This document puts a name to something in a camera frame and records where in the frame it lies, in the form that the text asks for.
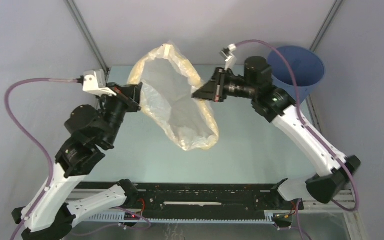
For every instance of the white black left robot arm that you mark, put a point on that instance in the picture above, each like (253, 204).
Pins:
(50, 215)

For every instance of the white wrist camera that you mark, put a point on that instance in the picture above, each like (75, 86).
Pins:
(229, 57)
(94, 82)

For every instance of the blue plastic trash bin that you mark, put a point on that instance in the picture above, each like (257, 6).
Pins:
(307, 67)

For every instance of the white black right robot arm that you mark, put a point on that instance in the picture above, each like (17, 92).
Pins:
(333, 168)

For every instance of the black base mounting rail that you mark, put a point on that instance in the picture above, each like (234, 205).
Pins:
(187, 202)

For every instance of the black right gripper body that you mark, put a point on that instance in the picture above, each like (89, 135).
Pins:
(234, 86)

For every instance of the left aluminium frame post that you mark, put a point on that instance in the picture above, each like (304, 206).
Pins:
(87, 34)

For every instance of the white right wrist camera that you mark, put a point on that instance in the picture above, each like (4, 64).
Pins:
(229, 57)

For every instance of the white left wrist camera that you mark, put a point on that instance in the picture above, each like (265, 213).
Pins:
(94, 82)

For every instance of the right aluminium frame post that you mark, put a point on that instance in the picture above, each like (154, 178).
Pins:
(334, 10)

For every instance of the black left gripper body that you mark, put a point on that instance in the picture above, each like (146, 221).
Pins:
(115, 106)

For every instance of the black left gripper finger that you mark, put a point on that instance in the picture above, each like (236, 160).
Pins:
(131, 106)
(129, 92)

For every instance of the translucent yellowish plastic trash bag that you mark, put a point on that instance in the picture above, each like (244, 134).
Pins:
(168, 81)

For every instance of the aluminium frame post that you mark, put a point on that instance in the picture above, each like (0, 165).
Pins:
(87, 34)
(334, 10)

